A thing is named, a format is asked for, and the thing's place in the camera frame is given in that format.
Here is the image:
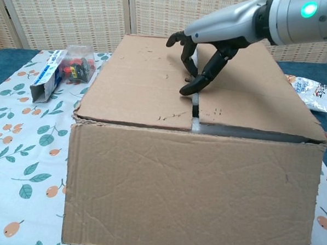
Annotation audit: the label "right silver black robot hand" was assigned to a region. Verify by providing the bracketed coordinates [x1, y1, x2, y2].
[163, 0, 268, 100]

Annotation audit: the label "brown cardboard box red top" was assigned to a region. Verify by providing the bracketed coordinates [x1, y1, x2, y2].
[60, 31, 327, 245]

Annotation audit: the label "clear plastic box red parts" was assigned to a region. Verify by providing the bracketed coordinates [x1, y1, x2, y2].
[56, 43, 99, 86]

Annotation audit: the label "white snack bag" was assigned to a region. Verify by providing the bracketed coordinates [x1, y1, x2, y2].
[283, 75, 327, 113]

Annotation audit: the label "blue white long carton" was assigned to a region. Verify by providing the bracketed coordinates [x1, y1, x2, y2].
[29, 48, 68, 105]

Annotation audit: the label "floral orange fruit tablecloth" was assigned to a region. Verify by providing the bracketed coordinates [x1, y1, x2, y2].
[0, 47, 327, 245]

